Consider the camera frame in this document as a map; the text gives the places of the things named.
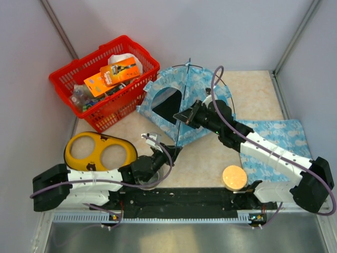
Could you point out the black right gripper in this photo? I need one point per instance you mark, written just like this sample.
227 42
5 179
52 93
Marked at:
185 116

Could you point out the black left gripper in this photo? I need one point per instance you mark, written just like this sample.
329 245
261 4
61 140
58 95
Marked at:
164 155

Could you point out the blue patterned pet tent fabric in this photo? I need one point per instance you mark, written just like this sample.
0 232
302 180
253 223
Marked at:
163 100

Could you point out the thin black tent pole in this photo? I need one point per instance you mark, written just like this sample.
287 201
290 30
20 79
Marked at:
183 97

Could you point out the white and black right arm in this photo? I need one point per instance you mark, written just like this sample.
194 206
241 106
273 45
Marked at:
310 181

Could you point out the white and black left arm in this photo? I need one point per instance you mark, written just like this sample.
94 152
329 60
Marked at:
63 186

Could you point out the stainless steel pet bowl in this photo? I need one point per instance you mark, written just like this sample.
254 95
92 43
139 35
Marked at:
153 182

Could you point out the yellow double pet bowl holder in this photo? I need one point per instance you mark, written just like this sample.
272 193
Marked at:
91 151

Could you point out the blue patterned tent mat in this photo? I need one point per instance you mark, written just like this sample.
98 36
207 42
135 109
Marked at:
287 134

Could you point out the black instant noodle cup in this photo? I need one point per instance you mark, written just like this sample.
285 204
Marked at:
117 88

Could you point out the orange round lid jar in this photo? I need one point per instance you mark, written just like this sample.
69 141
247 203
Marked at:
234 178

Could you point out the orange Gillette razor box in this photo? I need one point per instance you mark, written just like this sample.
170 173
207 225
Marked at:
120 72

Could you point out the red plastic shopping basket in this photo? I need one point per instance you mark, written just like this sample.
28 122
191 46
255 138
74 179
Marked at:
109 111

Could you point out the blue green scouring pad pack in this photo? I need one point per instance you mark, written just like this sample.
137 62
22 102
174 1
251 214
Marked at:
87 106

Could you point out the white plastic bag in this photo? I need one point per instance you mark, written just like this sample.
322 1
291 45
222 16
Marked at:
120 57

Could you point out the orange Scrub Daddy sponge pack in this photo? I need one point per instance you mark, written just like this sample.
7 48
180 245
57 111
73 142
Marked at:
96 85

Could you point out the clear plastic bottle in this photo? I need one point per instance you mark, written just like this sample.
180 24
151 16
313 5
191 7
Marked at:
79 98

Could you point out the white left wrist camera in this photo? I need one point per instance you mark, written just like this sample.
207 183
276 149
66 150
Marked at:
153 140

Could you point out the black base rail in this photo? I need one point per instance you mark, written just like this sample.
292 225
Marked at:
181 203

